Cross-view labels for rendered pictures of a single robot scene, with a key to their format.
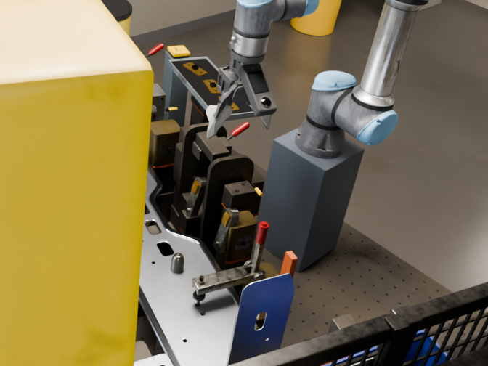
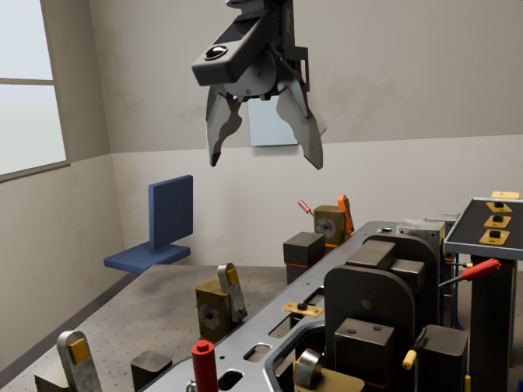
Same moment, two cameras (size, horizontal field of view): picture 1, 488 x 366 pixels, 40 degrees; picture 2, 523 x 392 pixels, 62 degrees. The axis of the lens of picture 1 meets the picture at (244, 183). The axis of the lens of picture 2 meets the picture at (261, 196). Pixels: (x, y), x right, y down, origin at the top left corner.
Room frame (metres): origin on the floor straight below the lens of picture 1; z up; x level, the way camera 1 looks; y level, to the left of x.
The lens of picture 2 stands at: (1.08, -0.44, 1.44)
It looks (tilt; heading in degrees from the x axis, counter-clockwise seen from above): 12 degrees down; 66
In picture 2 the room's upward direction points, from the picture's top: 4 degrees counter-clockwise
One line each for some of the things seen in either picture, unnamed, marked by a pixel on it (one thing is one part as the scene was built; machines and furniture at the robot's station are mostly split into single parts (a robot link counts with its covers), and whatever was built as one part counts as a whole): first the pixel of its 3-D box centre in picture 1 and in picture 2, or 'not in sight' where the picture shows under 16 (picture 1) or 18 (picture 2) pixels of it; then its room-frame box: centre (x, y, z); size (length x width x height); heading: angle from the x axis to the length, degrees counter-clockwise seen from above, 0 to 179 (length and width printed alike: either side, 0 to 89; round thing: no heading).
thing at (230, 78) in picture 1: (242, 74); (264, 47); (1.31, 0.04, 1.49); 0.09 x 0.08 x 0.12; 33
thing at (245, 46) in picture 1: (248, 41); not in sight; (1.30, 0.04, 1.58); 0.08 x 0.08 x 0.05
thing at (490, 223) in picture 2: (213, 85); (497, 219); (1.86, 0.15, 1.17); 0.08 x 0.04 x 0.01; 28
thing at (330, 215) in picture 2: not in sight; (329, 258); (1.87, 0.80, 0.88); 0.14 x 0.09 x 0.36; 123
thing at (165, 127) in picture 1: (164, 177); not in sight; (1.72, 0.25, 0.89); 0.12 x 0.08 x 0.38; 123
